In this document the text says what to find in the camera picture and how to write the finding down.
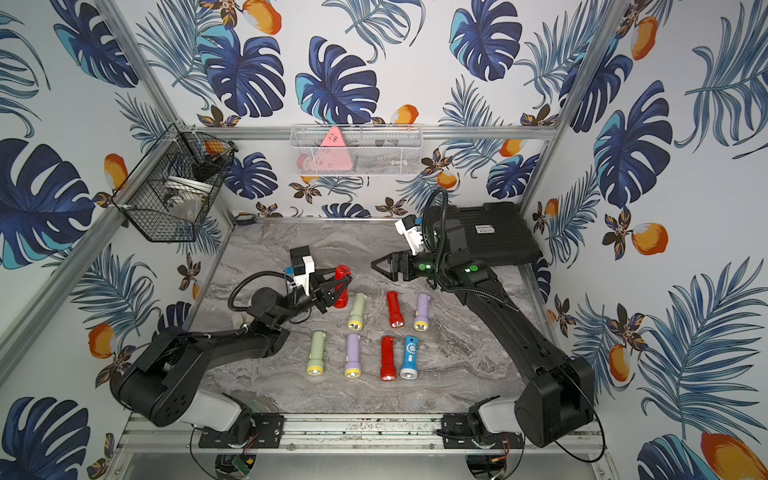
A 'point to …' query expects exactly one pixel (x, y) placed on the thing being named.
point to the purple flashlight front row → (353, 362)
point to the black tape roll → (245, 222)
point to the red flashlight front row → (388, 370)
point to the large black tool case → (498, 233)
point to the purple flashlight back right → (421, 320)
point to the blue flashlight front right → (410, 354)
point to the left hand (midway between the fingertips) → (345, 271)
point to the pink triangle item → (331, 156)
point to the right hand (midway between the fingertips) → (382, 260)
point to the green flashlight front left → (316, 365)
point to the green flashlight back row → (355, 322)
